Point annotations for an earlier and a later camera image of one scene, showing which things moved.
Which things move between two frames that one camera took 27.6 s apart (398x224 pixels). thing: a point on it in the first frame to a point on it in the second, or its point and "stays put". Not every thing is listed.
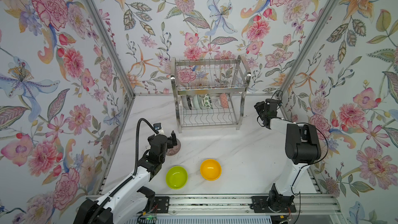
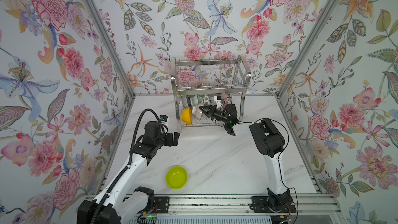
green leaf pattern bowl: (207, 102) stays put
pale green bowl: (197, 101) stays put
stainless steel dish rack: (210, 93) stays put
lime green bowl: (176, 177) stays put
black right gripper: (260, 106) to (213, 110)
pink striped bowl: (175, 149) to (197, 113)
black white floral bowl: (224, 100) stays put
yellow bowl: (211, 169) to (186, 115)
